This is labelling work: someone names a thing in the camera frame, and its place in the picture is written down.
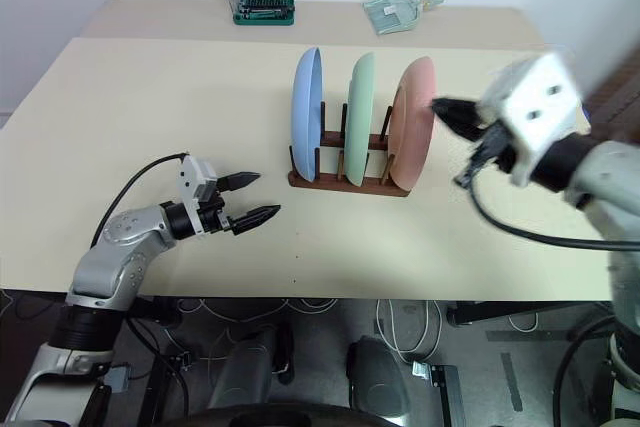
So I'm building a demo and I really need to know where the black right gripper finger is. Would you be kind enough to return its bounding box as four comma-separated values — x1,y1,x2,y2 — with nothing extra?
430,95,484,118
438,114,490,143

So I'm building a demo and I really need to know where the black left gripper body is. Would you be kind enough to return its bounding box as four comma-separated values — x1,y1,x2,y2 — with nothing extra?
197,186,236,236

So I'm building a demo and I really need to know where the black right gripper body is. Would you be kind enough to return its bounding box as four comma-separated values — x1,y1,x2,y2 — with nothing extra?
464,119,521,176

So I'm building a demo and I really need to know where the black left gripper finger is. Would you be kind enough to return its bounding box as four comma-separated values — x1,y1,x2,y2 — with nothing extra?
215,171,262,194
230,204,282,237

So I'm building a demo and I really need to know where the pale red plate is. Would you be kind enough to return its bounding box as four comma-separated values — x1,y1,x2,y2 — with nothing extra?
388,56,438,193

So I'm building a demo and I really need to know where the pale green plate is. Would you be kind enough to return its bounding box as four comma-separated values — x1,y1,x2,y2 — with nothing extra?
345,51,376,187

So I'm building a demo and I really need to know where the pale blue plate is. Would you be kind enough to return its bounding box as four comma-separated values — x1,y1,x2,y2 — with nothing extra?
290,46,325,183

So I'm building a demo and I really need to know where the dark wooden plate rack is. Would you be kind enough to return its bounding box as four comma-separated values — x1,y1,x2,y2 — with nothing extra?
288,100,412,198

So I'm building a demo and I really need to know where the pale green dustpan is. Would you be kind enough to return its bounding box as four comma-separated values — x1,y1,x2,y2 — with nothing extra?
362,0,447,37

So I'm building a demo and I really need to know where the dark grey rounded shape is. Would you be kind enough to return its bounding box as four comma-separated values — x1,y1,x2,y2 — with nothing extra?
207,331,275,411
346,335,412,414

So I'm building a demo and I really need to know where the green screwdriver bit set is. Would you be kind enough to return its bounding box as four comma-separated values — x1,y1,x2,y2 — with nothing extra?
232,0,296,27

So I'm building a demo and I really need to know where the black table leg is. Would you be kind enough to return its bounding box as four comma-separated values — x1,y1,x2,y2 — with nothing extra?
135,341,175,427

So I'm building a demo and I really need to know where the grey connector box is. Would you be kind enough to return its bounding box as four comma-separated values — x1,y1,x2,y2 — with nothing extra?
106,365,133,394

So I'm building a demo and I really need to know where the wide dark rounded shape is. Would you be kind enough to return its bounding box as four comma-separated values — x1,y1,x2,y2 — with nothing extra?
164,400,451,427

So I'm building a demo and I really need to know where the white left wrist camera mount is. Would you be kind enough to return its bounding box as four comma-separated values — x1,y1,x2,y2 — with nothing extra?
174,153,220,238

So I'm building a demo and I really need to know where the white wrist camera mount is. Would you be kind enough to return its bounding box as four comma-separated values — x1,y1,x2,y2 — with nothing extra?
174,153,220,238
477,49,589,187

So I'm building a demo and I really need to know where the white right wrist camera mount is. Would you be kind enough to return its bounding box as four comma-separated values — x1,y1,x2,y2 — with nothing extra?
477,49,589,187

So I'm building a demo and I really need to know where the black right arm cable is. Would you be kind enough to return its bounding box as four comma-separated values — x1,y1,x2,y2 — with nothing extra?
452,146,640,251

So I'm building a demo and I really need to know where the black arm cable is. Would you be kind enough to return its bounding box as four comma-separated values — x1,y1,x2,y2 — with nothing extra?
452,146,640,251
91,151,190,251

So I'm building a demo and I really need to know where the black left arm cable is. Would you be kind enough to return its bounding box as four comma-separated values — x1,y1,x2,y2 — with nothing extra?
91,151,190,251

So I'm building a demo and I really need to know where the white floor cable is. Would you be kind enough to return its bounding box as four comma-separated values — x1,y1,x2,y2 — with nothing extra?
177,296,342,348
374,298,445,364

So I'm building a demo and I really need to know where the metal floor bracket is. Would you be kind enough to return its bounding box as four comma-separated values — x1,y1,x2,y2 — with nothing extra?
411,360,467,427

